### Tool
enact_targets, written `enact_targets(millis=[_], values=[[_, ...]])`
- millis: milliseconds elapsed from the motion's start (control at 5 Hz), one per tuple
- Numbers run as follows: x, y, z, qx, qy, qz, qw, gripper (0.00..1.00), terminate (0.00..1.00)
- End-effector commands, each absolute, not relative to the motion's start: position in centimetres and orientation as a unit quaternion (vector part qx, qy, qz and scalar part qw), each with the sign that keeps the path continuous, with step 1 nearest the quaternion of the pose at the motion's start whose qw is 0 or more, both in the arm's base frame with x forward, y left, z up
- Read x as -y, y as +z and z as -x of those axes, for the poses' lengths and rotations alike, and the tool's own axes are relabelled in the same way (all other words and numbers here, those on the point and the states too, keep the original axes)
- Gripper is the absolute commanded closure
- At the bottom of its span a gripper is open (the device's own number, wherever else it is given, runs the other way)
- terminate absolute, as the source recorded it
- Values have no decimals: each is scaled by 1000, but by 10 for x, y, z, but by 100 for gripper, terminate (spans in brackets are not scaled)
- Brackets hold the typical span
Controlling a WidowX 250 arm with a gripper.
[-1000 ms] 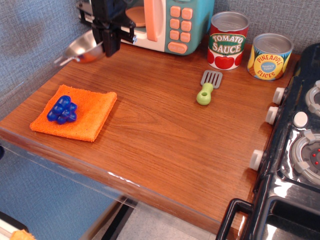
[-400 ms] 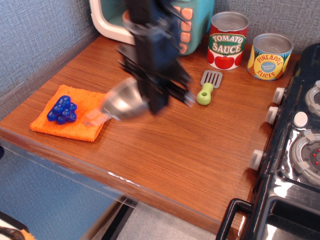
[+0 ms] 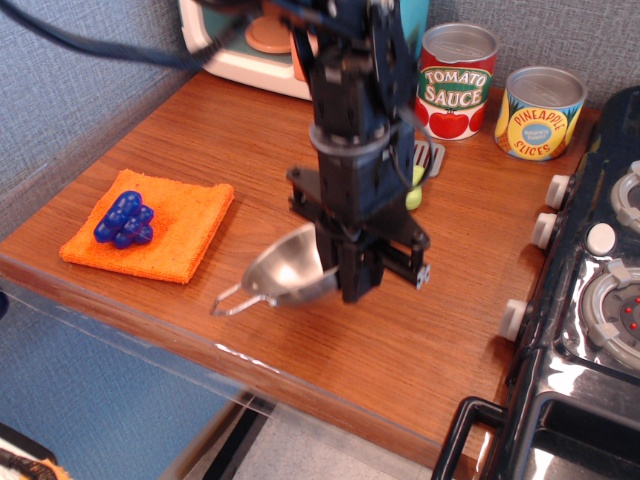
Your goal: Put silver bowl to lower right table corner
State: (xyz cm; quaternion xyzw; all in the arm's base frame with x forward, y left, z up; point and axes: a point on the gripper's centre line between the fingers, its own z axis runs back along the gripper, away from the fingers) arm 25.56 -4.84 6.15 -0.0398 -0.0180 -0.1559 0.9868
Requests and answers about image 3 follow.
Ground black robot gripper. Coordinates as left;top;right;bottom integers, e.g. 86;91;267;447
287;124;430;304

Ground silver metal bowl with handles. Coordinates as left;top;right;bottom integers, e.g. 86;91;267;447
211;223;338;316

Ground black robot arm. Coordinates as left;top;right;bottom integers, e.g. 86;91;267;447
278;1;430;303

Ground white stove knob bottom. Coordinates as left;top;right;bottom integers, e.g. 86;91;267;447
498;299;528;342

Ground white stove knob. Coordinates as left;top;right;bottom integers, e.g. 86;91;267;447
498;299;528;342
530;213;557;250
545;175;571;210

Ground orange folded cloth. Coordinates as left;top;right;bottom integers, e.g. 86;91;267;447
59;170;234;284

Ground white stove knob middle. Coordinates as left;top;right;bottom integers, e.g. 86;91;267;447
530;213;557;250

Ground teal toy microwave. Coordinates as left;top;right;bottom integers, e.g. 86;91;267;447
178;1;430;100

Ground blue toy grapes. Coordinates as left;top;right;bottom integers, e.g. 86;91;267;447
93;190;155;249

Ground tomato sauce can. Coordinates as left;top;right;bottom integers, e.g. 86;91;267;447
415;23;499;140

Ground white stove knob top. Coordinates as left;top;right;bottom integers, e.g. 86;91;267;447
545;175;571;210

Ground pineapple slices can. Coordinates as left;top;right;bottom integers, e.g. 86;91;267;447
494;66;587;162

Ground black toy stove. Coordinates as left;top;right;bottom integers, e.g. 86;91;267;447
433;87;639;479

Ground orange object bottom left corner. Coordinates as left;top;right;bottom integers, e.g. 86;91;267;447
1;449;70;480

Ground green handled toy spatula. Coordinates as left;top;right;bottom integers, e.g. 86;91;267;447
405;140;445;211

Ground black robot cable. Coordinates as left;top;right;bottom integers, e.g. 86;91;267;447
0;0;251;71

